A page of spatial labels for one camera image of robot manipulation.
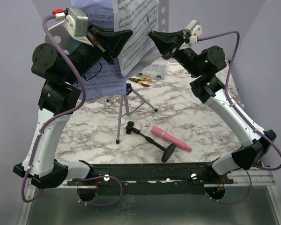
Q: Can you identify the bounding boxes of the black microphone stand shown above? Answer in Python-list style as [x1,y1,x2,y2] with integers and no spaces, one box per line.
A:
[126,121,176,163]

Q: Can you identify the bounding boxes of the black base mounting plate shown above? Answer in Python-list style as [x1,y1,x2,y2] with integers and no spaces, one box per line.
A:
[65,163,235,196]

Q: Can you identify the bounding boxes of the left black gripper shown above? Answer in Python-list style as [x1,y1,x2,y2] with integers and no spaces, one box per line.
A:
[63,20,132,84]

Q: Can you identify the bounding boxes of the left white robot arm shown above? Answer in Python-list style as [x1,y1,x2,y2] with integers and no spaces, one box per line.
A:
[13,24,133,189]

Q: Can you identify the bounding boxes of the white sheet music page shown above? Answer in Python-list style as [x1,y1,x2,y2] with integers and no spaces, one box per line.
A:
[112,0,159,76]

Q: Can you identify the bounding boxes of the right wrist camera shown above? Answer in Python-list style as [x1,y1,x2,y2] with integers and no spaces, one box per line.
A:
[179,20,202,50]

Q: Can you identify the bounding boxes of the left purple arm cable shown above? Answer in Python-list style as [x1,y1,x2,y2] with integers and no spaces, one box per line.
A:
[21,15,124,207]

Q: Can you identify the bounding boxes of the lilac sheet music page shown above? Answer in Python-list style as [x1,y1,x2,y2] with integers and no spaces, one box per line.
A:
[71,0,126,103]

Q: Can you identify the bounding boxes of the aluminium frame rail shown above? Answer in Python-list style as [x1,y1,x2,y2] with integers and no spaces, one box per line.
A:
[27,165,274,193]

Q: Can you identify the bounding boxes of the lilac music stand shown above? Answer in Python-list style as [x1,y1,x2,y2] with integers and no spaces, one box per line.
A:
[44,0,169,144]

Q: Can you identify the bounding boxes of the clear plastic screw box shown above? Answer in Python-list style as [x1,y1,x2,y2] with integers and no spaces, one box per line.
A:
[136,61,167,80]

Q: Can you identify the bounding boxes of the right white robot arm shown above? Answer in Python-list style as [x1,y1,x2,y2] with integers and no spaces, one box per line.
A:
[148,31,276,184]

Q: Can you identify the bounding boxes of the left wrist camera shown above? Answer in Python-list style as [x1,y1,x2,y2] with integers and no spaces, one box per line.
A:
[52,8,93,46]

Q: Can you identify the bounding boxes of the pink toy microphone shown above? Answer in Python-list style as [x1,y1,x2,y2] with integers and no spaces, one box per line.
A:
[151,126,192,152]

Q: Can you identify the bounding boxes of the yellow handled pliers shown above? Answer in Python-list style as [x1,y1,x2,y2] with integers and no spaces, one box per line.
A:
[129,78,153,87]

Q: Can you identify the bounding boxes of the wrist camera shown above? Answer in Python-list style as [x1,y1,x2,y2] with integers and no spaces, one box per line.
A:
[52,8,93,46]
[179,20,202,50]

